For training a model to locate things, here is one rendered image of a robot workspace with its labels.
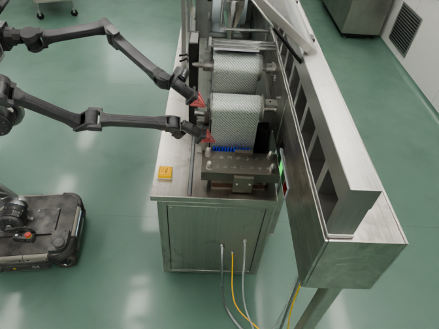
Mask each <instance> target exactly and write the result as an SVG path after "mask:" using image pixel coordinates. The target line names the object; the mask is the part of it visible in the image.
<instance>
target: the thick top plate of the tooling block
mask: <svg viewBox="0 0 439 329"><path fill-rule="evenodd" d="M204 152H205V151H203V152H202V166H201V180H210V181H233V179H234V175H239V176H254V181H253V182H256V183H279V180H280V171H279V167H278V160H277V158H278V157H277V154H274V158H273V159H272V160H269V159H267V155H268V153H253V155H235V153H234V152H231V151H211V156H210V157H206V156H205V155H204ZM208 161H212V164H213V169H212V170H207V169H206V164H207V162H208ZM272 163H274V164H275V165H276V171H275V172H274V173H271V172H269V171H268V169H269V167H270V166H271V164H272Z"/></svg>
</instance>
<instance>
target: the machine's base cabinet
mask: <svg viewBox="0 0 439 329"><path fill-rule="evenodd" d="M275 210H276V206H268V205H251V204H218V203H202V202H169V201H157V212H158V219H159V231H160V238H161V250H162V257H163V269H164V272H193V273H215V274H220V264H221V248H220V244H224V245H225V247H224V248H223V274H231V273H232V255H231V252H232V251H233V252H234V253H235V254H234V255H233V273H234V274H242V269H243V260H244V243H243V240H247V243H246V258H245V268H244V274H256V273H257V270H258V267H259V263H260V260H261V256H262V254H263V250H264V247H265V243H266V240H267V236H268V232H269V230H270V226H271V223H272V219H273V217H274V212H275Z"/></svg>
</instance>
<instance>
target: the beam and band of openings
mask: <svg viewBox="0 0 439 329"><path fill-rule="evenodd" d="M295 1H296V3H297V5H298V8H299V10H300V12H301V14H302V17H303V19H304V22H305V24H306V26H307V28H308V31H309V33H310V37H311V39H312V40H313V42H314V45H315V47H316V50H317V54H316V55H312V54H307V53H306V52H305V51H304V50H303V49H302V48H301V47H300V46H299V45H298V44H297V43H296V42H295V41H294V40H292V39H291V38H290V37H289V36H288V35H287V34H286V33H285V32H284V31H283V30H282V29H280V28H279V27H278V26H277V25H276V24H275V23H274V22H273V21H272V20H271V19H270V18H269V19H270V22H271V23H272V24H273V26H276V28H277V29H278V30H279V32H280V33H281V34H282V35H283V37H284V38H285V39H286V41H288V43H289V44H290V46H291V47H292V48H293V49H294V51H295V52H296V53H297V55H298V56H299V57H300V58H301V64H300V63H299V62H298V61H297V60H296V59H295V57H294V56H293V55H292V53H291V52H290V51H289V50H288V49H287V47H286V46H285V45H284V43H283V42H282V41H281V40H280V38H279V37H278V36H277V34H276V33H275V32H274V31H273V30H272V31H273V34H274V39H275V41H276V46H277V49H278V54H279V57H280V61H281V64H282V69H283V72H284V77H285V81H286V84H287V89H288V92H289V96H290V99H291V104H292V107H293V112H294V115H295V119H296V122H297V127H298V130H299V134H300V138H301V142H302V147H303V150H304V154H305V157H306V162H307V165H308V169H309V173H310V177H311V180H312V185H313V188H314V192H315V196H316V200H317V204H318V208H319V212H320V216H321V220H322V223H323V228H324V231H325V235H326V237H328V238H353V237H354V236H355V235H354V234H355V231H356V230H357V228H358V227H359V225H360V224H361V222H362V220H363V219H364V217H365V215H366V214H367V212H368V210H371V209H372V207H373V205H374V204H375V202H376V201H377V199H378V197H379V196H380V194H381V193H382V188H381V186H380V183H379V181H378V179H377V177H376V175H375V173H374V170H373V168H372V165H371V164H370V161H369V159H368V157H367V155H366V152H365V150H364V148H363V145H362V143H361V141H360V139H359V137H358V134H357V132H356V130H355V127H354V126H353V123H352V121H351V119H350V116H349V114H348V111H347V110H346V107H345V105H344V103H343V101H342V98H341V96H340V94H339V92H338V90H337V87H336V85H335V83H334V80H333V78H332V76H331V74H330V72H329V69H328V67H327V64H326V62H325V60H324V58H323V56H322V54H321V51H320V49H319V46H318V45H317V42H316V40H315V38H314V35H313V33H312V31H311V29H310V26H309V25H308V22H307V20H306V17H305V15H304V13H303V11H302V9H301V6H300V4H299V2H298V0H295Z"/></svg>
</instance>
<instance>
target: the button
mask: <svg viewBox="0 0 439 329"><path fill-rule="evenodd" d="M171 176H172V167H171V166H159V172H158V178H171Z"/></svg>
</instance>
